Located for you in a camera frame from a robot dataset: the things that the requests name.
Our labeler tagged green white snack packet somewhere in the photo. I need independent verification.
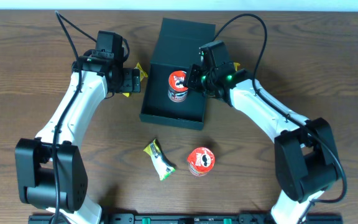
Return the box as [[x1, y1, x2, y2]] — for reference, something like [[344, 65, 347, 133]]
[[143, 139, 176, 181]]

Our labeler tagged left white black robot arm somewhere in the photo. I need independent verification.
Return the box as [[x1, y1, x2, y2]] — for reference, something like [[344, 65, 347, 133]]
[[15, 49, 140, 223]]

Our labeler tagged dark brown Pringles can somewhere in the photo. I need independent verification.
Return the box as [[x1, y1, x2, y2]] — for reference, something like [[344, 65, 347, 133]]
[[168, 70, 188, 103]]

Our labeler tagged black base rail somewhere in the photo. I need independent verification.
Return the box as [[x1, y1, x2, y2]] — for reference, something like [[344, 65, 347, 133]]
[[28, 213, 344, 224]]

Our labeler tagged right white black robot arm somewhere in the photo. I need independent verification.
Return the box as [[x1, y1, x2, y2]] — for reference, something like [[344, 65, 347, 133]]
[[183, 63, 347, 223]]

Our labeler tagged black gift box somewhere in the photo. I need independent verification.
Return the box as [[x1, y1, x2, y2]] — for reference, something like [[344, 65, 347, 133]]
[[140, 18, 215, 130]]

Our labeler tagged yellow peanut butter sandwich packet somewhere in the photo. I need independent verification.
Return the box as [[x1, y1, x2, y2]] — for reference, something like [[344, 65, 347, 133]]
[[122, 62, 148, 97]]

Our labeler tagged red Pringles can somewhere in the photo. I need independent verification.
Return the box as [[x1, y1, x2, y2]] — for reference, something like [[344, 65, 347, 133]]
[[187, 147, 215, 177]]

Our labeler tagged small yellow snack packet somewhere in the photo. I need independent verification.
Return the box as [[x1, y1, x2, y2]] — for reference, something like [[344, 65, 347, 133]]
[[234, 62, 241, 71]]

